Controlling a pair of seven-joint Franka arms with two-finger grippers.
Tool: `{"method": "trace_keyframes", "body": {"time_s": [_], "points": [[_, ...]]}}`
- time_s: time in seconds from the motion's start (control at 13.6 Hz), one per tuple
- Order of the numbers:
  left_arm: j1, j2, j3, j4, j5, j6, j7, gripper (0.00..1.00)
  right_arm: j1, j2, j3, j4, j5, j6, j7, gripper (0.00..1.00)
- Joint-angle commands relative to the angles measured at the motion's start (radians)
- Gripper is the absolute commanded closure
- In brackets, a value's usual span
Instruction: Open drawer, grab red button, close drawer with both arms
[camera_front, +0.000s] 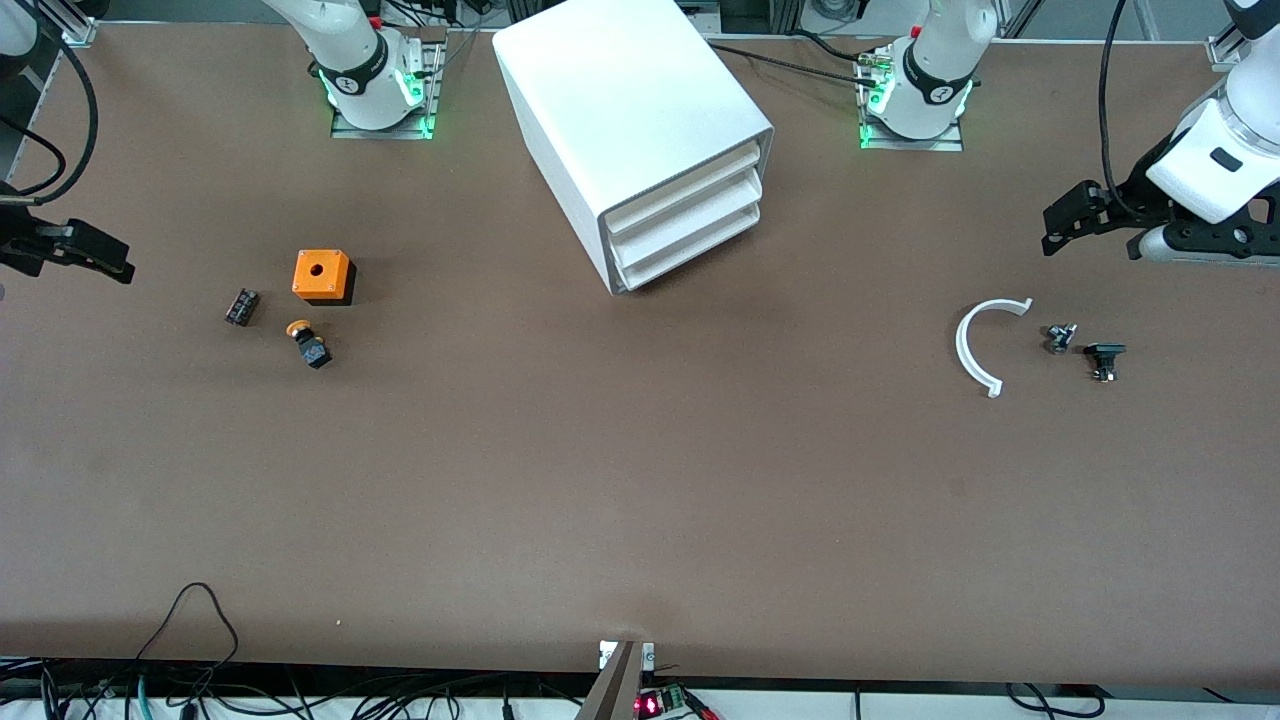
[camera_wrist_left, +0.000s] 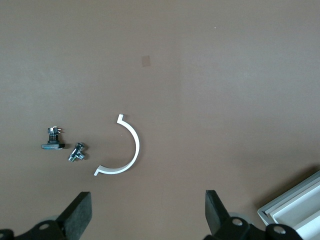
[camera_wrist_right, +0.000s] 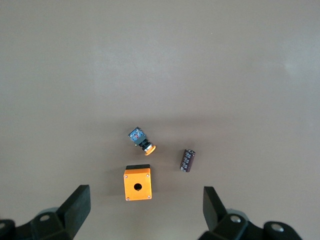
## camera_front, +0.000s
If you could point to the red lit circuit board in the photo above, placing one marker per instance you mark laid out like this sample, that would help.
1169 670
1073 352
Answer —
655 702

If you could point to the grey metal edge bracket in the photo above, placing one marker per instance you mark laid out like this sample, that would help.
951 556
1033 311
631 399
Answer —
620 680

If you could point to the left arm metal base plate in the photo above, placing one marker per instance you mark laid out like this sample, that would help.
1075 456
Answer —
870 135

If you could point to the white curved plastic bracket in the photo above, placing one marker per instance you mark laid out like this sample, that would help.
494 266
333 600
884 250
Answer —
962 350

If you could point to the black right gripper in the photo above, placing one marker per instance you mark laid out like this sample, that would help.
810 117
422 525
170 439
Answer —
22 244

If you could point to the white drawer cabinet housing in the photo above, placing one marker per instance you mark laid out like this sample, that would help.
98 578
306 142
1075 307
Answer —
620 100

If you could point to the orange capped black button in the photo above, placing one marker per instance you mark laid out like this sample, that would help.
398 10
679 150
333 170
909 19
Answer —
312 347

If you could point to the small black terminal block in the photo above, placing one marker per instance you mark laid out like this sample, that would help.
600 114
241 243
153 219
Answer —
241 307

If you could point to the aluminium frame corner profile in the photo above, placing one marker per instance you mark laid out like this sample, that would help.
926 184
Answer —
1225 45
70 20

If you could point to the white lowest cabinet drawer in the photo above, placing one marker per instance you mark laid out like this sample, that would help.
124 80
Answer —
690 250

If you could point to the small grey metal part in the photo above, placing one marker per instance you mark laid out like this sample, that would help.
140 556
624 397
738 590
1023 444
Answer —
1060 338

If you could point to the small black clamp part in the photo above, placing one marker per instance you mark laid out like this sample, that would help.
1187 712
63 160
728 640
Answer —
1104 356

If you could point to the white middle cabinet drawer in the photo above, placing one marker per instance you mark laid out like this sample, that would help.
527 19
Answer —
685 218

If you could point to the orange box with hole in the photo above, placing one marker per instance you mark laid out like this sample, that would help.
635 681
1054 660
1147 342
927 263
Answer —
320 272

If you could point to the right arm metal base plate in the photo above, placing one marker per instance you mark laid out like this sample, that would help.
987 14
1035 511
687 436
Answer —
432 95

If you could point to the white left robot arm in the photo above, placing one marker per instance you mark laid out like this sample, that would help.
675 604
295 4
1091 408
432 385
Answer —
935 60

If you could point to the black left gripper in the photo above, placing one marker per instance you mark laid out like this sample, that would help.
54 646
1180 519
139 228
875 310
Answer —
1137 192

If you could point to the white highest cabinet drawer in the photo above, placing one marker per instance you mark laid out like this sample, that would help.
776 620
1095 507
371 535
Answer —
680 188

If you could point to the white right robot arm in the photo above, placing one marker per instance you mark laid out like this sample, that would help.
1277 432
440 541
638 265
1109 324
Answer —
365 60

